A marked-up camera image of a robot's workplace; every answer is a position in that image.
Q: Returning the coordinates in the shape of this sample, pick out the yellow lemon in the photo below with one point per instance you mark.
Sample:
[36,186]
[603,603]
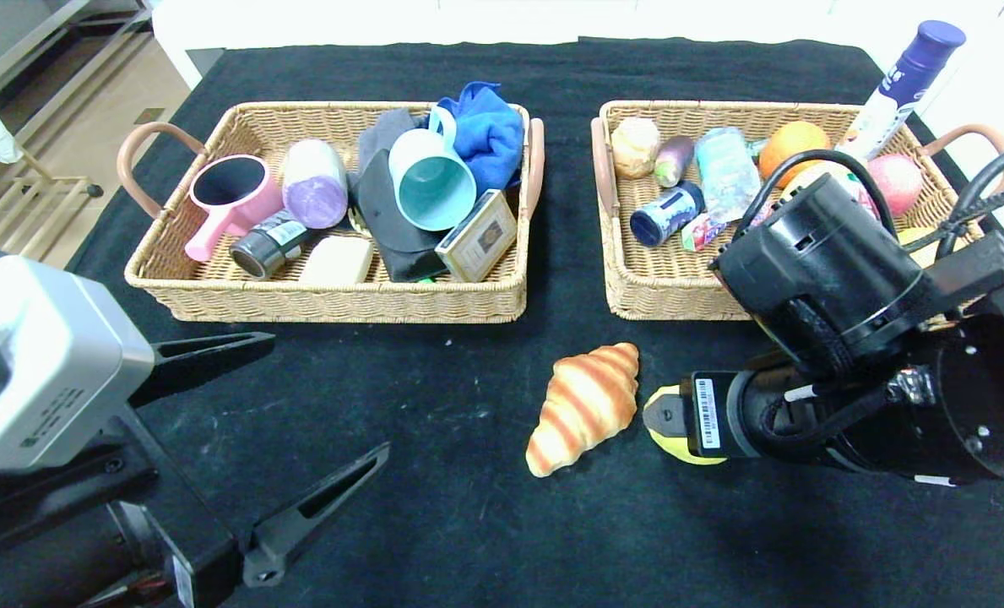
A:
[679,452]

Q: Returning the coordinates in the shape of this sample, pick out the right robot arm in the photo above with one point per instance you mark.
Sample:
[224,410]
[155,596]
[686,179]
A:
[848,270]

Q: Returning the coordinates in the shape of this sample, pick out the yellow mango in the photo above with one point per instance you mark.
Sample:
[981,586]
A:
[919,236]

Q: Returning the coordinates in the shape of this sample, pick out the yellow banana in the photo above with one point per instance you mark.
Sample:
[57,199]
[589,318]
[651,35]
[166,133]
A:
[810,176]

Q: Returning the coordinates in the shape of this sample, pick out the teal plastic cup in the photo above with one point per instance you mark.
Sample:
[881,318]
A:
[434,190]

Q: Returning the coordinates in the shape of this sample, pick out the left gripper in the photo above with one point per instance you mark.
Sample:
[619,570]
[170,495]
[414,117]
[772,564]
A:
[182,564]

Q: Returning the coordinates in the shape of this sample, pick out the toy burger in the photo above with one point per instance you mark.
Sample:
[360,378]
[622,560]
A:
[637,148]

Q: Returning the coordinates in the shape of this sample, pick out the yellow patterned round item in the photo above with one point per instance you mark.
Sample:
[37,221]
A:
[355,221]

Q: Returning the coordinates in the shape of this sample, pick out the red white candy pack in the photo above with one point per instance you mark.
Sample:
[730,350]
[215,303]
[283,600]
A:
[702,232]

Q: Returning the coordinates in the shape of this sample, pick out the white soap bar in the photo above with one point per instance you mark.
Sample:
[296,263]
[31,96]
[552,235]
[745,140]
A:
[337,260]

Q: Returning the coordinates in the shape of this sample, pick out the black cosmetic tube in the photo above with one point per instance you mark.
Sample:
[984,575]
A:
[269,245]

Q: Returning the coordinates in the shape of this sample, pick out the purple eggplant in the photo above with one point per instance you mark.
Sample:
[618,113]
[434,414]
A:
[675,160]

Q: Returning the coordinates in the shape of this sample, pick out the pink mug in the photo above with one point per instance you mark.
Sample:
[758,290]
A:
[244,203]

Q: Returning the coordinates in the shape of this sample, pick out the red peach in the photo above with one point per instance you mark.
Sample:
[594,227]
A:
[898,181]

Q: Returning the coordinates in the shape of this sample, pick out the white spray bottle purple cap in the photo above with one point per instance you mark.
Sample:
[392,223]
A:
[890,101]

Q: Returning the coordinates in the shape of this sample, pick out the grey cloth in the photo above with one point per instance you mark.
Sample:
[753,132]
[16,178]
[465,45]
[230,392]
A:
[379,135]

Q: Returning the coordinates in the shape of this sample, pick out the blue can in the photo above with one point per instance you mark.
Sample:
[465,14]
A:
[666,215]

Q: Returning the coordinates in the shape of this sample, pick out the beige wheeled rack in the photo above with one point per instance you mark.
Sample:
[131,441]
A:
[12,211]

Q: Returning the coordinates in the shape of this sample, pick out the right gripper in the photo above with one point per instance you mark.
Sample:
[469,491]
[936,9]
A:
[708,414]

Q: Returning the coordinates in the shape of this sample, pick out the beige shelf frame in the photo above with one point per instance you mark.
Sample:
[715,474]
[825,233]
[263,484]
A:
[54,42]

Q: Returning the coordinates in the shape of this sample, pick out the clear water bottle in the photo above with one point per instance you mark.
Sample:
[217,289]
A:
[728,173]

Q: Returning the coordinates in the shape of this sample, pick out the black glasses case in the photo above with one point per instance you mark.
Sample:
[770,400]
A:
[383,219]

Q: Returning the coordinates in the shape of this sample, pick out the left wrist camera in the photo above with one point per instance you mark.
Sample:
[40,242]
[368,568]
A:
[46,363]

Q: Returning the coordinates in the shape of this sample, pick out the blue cloth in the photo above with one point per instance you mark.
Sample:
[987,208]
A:
[493,135]

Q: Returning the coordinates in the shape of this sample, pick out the purple garbage bag roll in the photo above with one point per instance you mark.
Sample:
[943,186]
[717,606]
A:
[314,181]

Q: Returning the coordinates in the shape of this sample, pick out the playing card box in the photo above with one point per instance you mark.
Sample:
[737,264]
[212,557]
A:
[478,236]

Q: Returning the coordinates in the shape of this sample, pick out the croissant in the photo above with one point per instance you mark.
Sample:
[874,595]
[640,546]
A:
[586,405]

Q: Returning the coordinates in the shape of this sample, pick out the orange fruit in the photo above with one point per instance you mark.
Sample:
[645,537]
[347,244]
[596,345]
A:
[793,137]

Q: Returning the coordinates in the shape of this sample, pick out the green candy pack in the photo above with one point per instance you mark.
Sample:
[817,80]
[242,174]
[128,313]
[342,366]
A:
[758,150]

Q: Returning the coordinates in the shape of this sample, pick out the black table cloth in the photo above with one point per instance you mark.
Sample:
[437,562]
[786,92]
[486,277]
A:
[468,523]

